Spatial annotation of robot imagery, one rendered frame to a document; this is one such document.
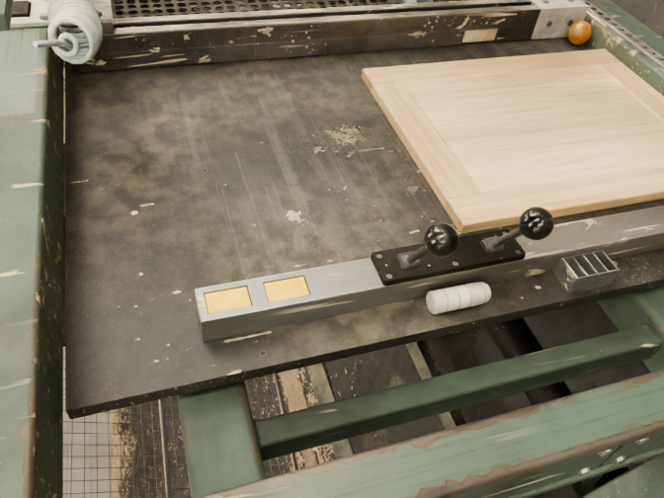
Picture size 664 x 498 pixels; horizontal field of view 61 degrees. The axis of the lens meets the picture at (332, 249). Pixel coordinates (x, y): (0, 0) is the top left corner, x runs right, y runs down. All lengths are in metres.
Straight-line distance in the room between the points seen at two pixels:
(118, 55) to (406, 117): 0.53
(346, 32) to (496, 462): 0.87
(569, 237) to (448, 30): 0.61
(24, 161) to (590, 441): 0.72
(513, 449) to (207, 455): 0.32
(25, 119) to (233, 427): 0.49
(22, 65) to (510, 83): 0.85
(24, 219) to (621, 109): 1.02
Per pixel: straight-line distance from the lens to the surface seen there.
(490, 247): 0.76
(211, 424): 0.67
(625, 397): 0.70
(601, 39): 1.45
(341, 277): 0.70
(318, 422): 0.69
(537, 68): 1.27
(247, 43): 1.16
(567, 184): 0.98
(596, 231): 0.88
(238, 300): 0.67
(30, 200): 0.74
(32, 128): 0.86
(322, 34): 1.19
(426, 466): 0.58
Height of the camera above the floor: 2.00
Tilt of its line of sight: 37 degrees down
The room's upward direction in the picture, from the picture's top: 74 degrees counter-clockwise
